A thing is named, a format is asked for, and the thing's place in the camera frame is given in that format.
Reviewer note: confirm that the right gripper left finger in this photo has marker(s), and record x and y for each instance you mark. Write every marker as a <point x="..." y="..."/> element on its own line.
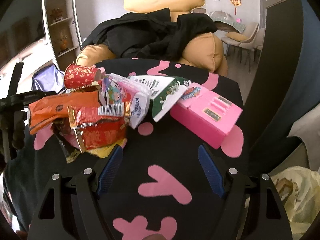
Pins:
<point x="69" y="205"/>

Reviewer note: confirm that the pink toy box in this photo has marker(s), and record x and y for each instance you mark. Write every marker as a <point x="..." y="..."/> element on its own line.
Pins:
<point x="211" y="117"/>

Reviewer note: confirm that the blue fabric bag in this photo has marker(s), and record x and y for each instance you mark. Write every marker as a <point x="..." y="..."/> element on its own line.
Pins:
<point x="48" y="79"/>

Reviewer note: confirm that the black clothing on sofa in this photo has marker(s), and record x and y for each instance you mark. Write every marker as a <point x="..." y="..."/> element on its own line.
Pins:
<point x="150" y="36"/>

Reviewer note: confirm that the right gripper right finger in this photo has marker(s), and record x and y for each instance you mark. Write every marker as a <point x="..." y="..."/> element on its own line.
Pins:
<point x="252" y="208"/>

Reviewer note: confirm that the dark blue partition panel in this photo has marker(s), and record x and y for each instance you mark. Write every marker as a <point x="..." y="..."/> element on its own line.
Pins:
<point x="286" y="84"/>

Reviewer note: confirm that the beige dining chair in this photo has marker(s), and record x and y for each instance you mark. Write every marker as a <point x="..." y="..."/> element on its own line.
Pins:
<point x="242" y="41"/>

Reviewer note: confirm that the orange basketball pattern bag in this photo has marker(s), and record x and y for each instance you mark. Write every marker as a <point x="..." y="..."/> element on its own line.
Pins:
<point x="46" y="110"/>

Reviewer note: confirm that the red gold paper cup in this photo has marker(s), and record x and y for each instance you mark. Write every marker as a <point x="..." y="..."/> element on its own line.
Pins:
<point x="77" y="76"/>

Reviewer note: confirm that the Kleenex tissue pack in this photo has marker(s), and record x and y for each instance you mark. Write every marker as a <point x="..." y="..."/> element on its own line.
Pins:
<point x="126" y="98"/>

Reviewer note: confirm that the red snack wrapper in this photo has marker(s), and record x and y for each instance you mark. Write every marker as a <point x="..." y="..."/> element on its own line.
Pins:
<point x="96" y="127"/>

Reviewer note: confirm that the white display shelf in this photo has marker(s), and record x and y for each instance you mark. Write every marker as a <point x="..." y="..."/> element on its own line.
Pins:
<point x="62" y="29"/>

